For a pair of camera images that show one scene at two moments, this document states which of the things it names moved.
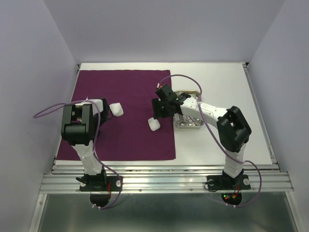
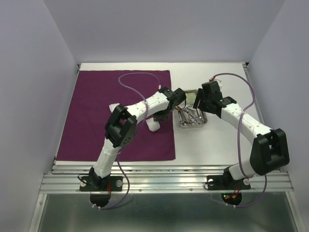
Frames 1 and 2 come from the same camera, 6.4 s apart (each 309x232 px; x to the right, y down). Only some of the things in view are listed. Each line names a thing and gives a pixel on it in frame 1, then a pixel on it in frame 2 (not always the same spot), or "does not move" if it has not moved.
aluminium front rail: [269, 179] does not move
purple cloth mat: [128, 137] does not move
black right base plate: [241, 182] does not move
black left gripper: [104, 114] -> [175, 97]
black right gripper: [156, 103] -> [200, 96]
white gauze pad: [154, 123] does not move
